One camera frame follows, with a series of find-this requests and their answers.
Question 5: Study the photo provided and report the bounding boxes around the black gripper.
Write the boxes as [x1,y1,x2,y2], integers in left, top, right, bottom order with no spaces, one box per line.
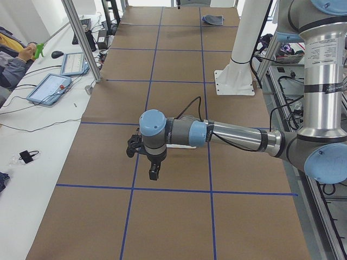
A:
[145,147,166,181]

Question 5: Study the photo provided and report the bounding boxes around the blue grey towel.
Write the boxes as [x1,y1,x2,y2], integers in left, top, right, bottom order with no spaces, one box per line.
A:
[201,15,224,26]

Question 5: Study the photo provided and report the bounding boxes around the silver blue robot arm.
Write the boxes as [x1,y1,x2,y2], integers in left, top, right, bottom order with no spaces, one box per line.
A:
[139,1,346,184]

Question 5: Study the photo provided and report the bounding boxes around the white rack base tray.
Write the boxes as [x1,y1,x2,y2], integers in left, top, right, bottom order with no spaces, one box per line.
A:
[166,144,197,149]

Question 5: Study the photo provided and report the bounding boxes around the seated person's hand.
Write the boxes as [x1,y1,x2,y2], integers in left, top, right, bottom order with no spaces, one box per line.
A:
[18,43,36,62]

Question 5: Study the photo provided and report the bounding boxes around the near blue teach pendant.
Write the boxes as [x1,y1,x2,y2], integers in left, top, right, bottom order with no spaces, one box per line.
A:
[26,73,72,106]

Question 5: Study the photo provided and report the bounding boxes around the blue teach pendant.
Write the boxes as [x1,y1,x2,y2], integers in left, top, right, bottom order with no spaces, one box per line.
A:
[60,53,89,76]
[26,73,72,106]

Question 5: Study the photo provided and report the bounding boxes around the far blue teach pendant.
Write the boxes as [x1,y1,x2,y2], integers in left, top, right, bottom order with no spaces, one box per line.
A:
[60,53,89,76]

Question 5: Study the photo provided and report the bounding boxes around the black power adapter box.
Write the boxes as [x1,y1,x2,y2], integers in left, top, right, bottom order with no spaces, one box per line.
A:
[97,29,109,50]

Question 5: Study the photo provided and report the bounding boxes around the black tall stand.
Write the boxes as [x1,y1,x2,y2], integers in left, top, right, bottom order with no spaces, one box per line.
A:
[101,0,121,36]

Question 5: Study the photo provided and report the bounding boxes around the black computer mouse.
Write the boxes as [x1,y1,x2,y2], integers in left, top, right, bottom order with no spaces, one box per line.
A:
[51,51,64,59]

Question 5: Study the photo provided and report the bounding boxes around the black keyboard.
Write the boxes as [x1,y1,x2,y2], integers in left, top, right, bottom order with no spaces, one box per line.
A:
[72,18,92,46]

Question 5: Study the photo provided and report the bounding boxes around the green plastic clamp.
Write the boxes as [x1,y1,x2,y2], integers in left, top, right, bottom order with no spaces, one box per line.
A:
[33,43,44,60]

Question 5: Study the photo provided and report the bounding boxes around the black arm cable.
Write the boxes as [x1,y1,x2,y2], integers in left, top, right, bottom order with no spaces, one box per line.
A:
[173,96,264,152]

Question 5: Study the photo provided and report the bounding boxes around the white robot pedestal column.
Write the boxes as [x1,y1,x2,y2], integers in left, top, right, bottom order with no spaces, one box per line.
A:
[214,0,272,96]

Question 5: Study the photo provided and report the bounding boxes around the small black strap device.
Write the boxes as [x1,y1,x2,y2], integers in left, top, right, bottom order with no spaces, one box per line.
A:
[19,150,40,164]

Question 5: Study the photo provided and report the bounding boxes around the aluminium frame post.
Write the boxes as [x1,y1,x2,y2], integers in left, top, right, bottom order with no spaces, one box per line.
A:
[61,0,101,83]

